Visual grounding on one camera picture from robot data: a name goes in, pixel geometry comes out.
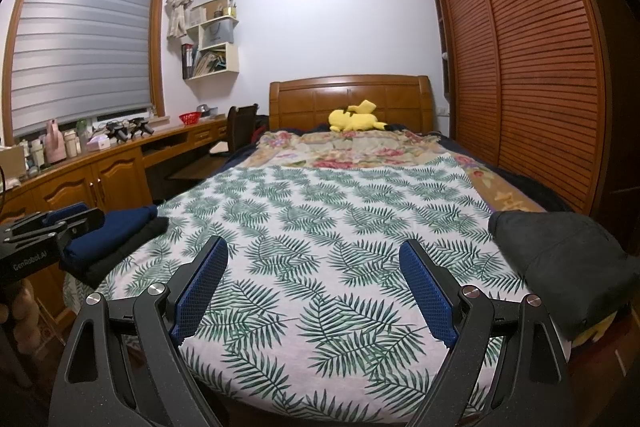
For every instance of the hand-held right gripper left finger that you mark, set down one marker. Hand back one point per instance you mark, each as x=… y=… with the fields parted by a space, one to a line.
x=200 y=294

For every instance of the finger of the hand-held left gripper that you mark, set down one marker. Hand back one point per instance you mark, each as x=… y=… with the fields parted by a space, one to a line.
x=82 y=224
x=55 y=216

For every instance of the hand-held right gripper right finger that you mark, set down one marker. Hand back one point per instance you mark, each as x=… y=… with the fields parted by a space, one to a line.
x=427 y=294

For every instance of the black jacket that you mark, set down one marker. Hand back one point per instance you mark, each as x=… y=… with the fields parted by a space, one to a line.
x=560 y=257

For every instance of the person's left hand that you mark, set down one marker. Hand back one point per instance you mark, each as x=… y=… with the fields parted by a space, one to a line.
x=25 y=312

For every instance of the folded navy garment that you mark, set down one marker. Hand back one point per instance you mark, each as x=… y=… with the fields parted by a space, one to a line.
x=107 y=234

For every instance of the wooden desk cabinet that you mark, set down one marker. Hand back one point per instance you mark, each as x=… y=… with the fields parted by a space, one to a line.
x=100 y=177

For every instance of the folded black garment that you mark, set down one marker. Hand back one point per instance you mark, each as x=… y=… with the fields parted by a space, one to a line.
x=127 y=249

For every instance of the cardboard box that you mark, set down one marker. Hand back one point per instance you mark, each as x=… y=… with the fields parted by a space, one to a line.
x=11 y=162

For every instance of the white bottle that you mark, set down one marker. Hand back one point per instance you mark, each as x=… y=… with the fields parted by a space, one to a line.
x=71 y=144

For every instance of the pink bottle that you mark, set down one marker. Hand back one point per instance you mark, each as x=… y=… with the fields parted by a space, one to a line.
x=55 y=142

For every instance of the pink tissue box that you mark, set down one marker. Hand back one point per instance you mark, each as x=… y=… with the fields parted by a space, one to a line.
x=97 y=143

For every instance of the green capped bottle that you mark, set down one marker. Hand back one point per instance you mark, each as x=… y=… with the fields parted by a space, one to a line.
x=82 y=132

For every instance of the black mini tripod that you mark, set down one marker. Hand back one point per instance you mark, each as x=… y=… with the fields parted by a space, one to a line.
x=140 y=128
x=117 y=133

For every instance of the bed with leaf-print cover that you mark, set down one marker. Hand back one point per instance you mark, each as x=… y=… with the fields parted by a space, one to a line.
x=320 y=257

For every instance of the orange patterned blanket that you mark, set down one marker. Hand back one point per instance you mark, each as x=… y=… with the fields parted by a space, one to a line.
x=510 y=194

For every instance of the dark blue bedsheet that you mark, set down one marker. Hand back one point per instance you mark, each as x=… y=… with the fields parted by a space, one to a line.
x=525 y=184

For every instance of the red basket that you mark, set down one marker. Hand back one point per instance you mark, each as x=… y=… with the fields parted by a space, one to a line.
x=190 y=118

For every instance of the floral blanket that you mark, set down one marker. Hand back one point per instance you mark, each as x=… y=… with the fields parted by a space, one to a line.
x=360 y=149

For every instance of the metal pot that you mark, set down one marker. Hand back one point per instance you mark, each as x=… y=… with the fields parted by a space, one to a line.
x=207 y=109

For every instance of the dark wooden chair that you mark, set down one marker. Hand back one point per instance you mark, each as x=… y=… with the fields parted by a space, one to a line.
x=241 y=127

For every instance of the grey window blind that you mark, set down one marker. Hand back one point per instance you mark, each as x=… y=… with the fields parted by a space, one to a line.
x=80 y=42

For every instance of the yellow plush toy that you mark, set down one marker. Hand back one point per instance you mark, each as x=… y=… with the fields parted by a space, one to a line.
x=355 y=118

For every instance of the wooden bed headboard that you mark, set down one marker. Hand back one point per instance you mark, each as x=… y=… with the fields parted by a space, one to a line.
x=350 y=99

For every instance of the tied beige curtain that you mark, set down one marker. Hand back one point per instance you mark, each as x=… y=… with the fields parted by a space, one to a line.
x=179 y=7

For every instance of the wooden louvered wardrobe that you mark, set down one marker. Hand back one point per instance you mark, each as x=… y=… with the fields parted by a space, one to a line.
x=525 y=57

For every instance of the white wall shelf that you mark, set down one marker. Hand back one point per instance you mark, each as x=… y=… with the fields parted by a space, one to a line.
x=212 y=39

